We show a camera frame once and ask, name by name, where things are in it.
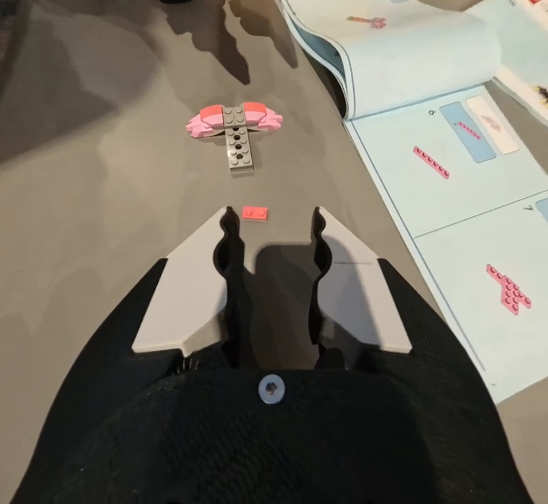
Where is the instruction booklet with pink bird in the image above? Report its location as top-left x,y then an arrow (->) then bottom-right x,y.
466,0 -> 548,123

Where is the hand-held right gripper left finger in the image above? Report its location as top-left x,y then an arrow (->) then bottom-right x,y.
131,206 -> 248,370

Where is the pink grey brick assembly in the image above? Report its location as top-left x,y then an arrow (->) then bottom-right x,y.
185,102 -> 284,172

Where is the light blue instruction booklet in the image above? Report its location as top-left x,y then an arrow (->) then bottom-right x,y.
265,0 -> 548,404

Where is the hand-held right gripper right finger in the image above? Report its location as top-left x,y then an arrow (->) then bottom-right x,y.
308,206 -> 413,370

